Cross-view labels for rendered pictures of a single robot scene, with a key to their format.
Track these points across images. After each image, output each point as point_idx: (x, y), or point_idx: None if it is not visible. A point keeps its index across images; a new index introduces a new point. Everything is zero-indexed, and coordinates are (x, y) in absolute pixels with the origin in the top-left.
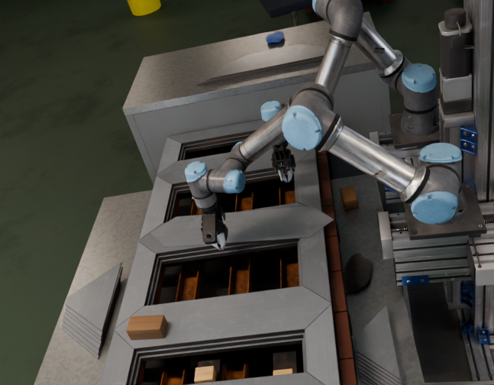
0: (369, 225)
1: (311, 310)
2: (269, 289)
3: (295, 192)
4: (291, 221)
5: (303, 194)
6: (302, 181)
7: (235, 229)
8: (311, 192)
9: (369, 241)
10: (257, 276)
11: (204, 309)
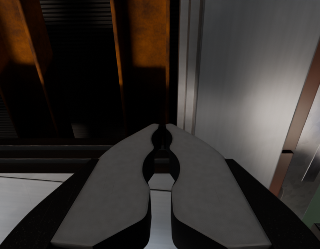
0: None
1: None
2: (112, 135)
3: (182, 67)
4: (164, 237)
5: (218, 139)
6: (233, 45)
7: (6, 233)
8: (251, 137)
9: (300, 142)
10: (89, 108)
11: None
